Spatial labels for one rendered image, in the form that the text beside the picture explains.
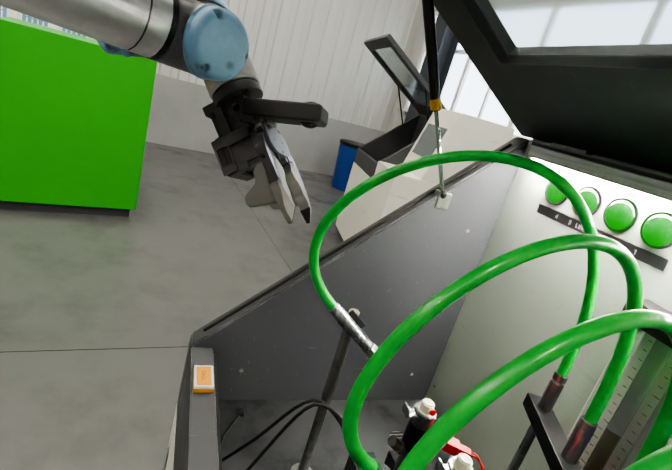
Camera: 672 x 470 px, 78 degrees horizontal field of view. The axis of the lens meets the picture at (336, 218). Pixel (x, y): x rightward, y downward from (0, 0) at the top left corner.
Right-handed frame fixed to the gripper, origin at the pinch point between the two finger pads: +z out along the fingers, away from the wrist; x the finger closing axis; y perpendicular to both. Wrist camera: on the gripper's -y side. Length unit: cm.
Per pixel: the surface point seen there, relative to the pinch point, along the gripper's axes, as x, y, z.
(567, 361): -7.2, -24.3, 32.5
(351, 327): -2.1, 0.3, 17.2
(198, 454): 6.0, 23.8, 24.0
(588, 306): -5.2, -29.2, 26.0
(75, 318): -122, 170, -20
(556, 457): -0.7, -17.5, 40.1
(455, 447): 2.1, -7.1, 34.3
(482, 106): -545, -137, -115
